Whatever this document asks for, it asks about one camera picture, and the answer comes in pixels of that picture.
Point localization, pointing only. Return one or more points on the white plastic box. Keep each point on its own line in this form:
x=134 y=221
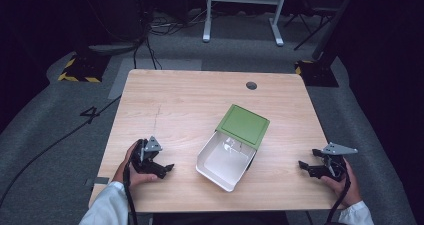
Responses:
x=223 y=163

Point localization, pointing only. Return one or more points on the grey metal pole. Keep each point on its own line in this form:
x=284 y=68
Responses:
x=333 y=25

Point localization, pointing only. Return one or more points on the green box lid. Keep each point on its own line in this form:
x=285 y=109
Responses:
x=243 y=125

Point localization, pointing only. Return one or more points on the person's left hand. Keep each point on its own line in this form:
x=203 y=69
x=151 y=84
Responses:
x=136 y=178

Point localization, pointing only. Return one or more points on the grey tape piece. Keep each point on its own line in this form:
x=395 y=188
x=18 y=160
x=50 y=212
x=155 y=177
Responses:
x=101 y=180

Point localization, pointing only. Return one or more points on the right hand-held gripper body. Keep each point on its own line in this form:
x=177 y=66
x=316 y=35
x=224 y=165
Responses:
x=333 y=160

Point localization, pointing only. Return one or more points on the black folding stand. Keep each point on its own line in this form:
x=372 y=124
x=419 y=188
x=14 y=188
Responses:
x=310 y=25

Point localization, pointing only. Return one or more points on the black stand base striped tape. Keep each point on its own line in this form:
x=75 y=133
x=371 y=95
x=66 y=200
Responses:
x=316 y=73
x=85 y=68

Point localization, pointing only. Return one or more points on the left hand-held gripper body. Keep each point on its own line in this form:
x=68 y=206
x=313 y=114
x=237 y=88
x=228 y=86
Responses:
x=144 y=153

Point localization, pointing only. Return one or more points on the person's right hand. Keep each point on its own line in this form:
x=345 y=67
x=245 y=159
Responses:
x=346 y=188

